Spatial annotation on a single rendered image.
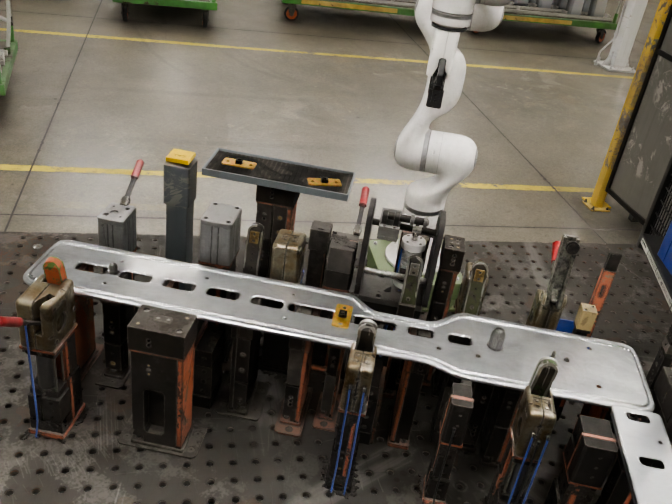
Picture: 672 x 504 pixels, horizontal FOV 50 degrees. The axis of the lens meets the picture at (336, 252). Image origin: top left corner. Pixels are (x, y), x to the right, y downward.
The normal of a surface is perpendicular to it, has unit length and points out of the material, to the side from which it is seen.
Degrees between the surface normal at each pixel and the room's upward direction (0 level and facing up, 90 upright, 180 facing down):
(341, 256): 90
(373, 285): 0
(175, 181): 90
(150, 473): 0
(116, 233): 90
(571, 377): 0
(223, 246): 90
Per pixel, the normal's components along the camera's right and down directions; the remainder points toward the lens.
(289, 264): -0.15, 0.49
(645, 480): 0.13, -0.85
